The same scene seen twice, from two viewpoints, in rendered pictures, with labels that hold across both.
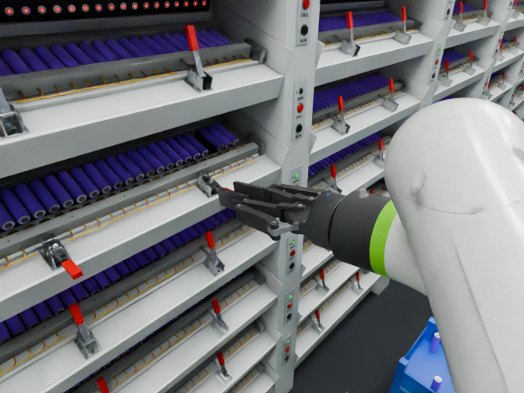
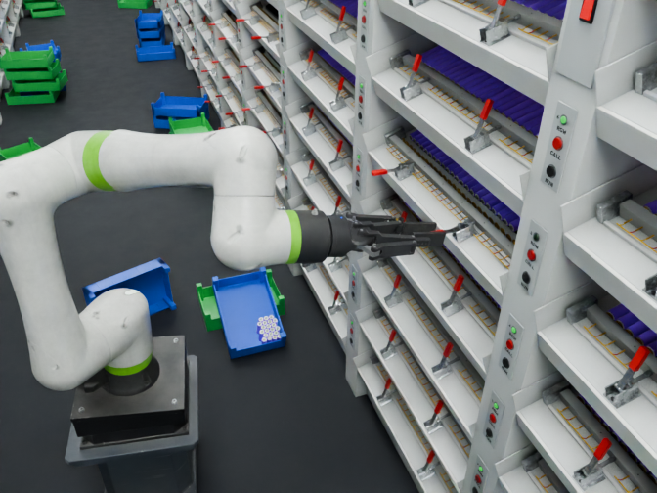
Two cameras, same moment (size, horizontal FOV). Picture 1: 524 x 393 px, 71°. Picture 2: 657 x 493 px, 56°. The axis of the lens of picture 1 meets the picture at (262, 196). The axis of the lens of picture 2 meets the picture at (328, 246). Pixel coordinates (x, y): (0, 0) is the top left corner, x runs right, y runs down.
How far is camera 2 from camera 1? 1.25 m
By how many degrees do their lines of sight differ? 92
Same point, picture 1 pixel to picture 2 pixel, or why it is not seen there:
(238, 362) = (445, 444)
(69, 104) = (436, 104)
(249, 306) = (462, 403)
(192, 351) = (423, 349)
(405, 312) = not seen: outside the picture
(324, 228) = not seen: hidden behind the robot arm
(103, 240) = (414, 189)
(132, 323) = (408, 261)
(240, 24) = not seen: hidden behind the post
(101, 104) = (439, 112)
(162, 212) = (437, 211)
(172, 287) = (435, 281)
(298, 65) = (540, 205)
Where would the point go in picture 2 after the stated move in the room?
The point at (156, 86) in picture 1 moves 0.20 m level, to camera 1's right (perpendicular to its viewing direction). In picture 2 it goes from (468, 128) to (434, 172)
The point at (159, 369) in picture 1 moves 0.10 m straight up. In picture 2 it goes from (415, 327) to (418, 295)
